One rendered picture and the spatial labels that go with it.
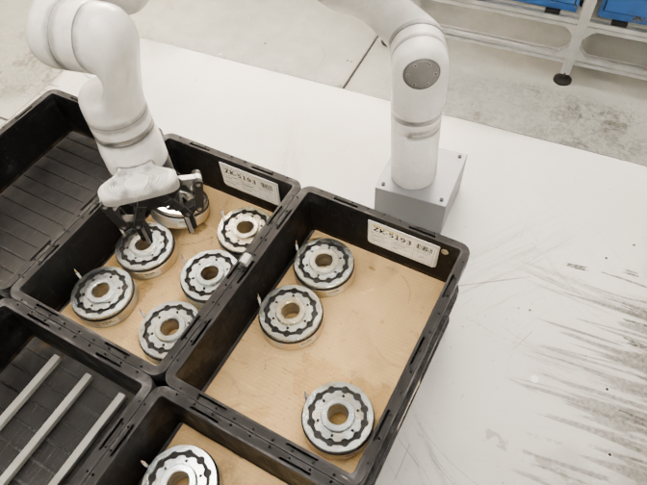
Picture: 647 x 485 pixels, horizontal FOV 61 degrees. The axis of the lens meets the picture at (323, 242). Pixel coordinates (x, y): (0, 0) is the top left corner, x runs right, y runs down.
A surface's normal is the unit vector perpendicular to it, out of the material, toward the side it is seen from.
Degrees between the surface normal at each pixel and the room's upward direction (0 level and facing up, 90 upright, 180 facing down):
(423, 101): 94
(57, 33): 51
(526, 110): 0
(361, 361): 0
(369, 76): 0
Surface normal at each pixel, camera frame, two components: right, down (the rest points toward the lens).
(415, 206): -0.41, 0.75
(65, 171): -0.04, -0.59
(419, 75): 0.00, 0.84
